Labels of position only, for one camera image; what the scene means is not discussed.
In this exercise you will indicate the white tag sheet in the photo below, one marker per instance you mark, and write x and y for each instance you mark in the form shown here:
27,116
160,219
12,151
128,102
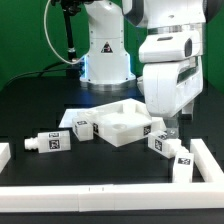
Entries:
71,116

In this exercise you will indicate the white left fence block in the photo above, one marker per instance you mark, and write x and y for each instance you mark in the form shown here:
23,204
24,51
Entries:
5,155

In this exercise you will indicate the white square table top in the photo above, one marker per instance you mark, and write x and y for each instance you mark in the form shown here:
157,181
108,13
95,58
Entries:
122,122

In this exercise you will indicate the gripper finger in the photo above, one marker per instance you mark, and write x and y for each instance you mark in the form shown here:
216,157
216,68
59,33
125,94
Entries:
173,127

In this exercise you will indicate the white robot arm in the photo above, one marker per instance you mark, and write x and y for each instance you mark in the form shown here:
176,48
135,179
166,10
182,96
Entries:
107,64

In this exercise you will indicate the white front fence rail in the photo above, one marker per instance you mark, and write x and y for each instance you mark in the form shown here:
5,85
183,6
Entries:
111,197

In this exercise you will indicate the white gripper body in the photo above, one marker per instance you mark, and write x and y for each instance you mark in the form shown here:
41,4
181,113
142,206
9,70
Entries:
172,73

